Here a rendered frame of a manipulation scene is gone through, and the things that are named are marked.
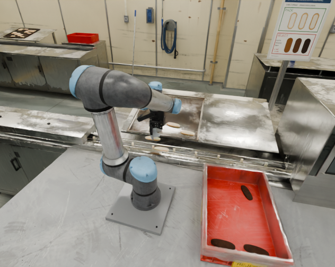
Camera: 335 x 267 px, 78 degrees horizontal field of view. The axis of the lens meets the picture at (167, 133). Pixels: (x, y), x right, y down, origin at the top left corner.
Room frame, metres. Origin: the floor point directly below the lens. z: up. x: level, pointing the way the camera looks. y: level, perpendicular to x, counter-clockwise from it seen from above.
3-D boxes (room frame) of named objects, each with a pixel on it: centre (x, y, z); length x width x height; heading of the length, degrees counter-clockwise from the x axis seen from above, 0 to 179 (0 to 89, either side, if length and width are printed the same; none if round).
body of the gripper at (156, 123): (1.06, 0.07, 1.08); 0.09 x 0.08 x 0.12; 79
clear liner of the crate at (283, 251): (0.60, -0.33, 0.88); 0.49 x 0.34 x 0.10; 171
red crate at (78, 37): (4.50, 1.75, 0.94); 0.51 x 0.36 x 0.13; 83
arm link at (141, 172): (0.66, 0.11, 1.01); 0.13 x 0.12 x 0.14; 67
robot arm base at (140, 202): (0.67, 0.10, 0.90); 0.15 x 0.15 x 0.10
